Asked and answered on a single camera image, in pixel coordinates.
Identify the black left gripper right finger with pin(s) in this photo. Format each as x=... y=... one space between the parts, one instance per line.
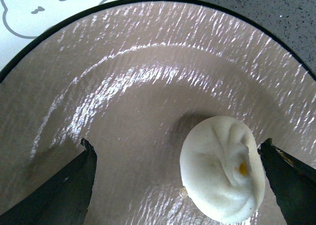
x=293 y=183

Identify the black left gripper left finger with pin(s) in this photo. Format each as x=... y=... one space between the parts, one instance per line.
x=63 y=199

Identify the white steamed bun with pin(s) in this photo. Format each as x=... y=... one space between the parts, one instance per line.
x=221 y=169

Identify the beige plate black rim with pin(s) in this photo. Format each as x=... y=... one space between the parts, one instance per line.
x=133 y=78

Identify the white bear tray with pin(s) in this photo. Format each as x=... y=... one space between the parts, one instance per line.
x=21 y=21

